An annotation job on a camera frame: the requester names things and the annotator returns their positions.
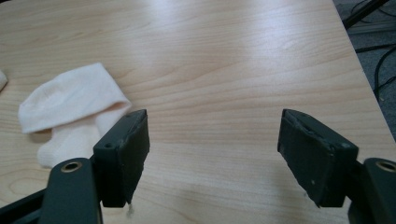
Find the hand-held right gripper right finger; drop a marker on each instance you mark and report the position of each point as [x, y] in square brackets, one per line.
[314, 158]

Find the black metal stand leg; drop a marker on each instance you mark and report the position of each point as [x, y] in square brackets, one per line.
[364, 12]

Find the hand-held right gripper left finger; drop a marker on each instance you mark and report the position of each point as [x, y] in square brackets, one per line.
[120, 165]

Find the white sock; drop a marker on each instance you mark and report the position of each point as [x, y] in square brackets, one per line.
[2, 79]
[73, 109]

